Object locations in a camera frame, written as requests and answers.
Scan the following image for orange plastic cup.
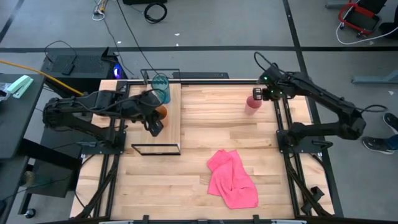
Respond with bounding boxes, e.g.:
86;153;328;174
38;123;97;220
155;105;170;128

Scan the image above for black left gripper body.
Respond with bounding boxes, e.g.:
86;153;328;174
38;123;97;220
136;91;164;124

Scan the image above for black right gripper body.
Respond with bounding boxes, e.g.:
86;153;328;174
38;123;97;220
262;82;282;102

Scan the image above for white plug cable bundle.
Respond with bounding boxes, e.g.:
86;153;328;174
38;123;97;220
91;0;108;22

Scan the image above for long white cable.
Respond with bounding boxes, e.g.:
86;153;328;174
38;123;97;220
335;21;398;45

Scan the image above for pink knitted towel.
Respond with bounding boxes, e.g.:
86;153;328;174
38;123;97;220
206;149;259;210

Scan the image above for teal transparent tumbler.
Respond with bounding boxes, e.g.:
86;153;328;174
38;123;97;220
151;73;172;105

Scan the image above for person's shoe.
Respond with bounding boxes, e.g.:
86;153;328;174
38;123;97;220
361;135;398;156
382;112;398;135

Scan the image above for grey table foot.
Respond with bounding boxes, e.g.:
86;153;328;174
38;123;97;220
351;68;398;85

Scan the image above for black table frame rails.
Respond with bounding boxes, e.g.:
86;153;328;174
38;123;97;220
74;78;345;219

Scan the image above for black clamp bracket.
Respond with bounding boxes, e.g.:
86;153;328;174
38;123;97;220
310;185;326;203

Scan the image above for black desk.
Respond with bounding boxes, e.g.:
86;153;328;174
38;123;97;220
0;73;46;160

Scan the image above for coiled black cable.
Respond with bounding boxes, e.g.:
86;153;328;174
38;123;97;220
144;2;169;24

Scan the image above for pink plastic cup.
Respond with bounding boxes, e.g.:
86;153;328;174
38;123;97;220
244;95;263;116

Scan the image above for black computer tower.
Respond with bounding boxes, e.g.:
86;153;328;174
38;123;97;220
40;47;128;94

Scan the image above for black power strip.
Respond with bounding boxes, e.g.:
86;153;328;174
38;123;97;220
172;72;230;80

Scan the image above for yellow floor cable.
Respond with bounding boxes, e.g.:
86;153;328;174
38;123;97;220
0;58;90;96

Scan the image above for red frame cart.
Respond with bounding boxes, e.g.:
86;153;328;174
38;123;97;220
338;1;383;35

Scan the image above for mint green stapler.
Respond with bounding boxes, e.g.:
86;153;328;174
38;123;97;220
6;75;34;100

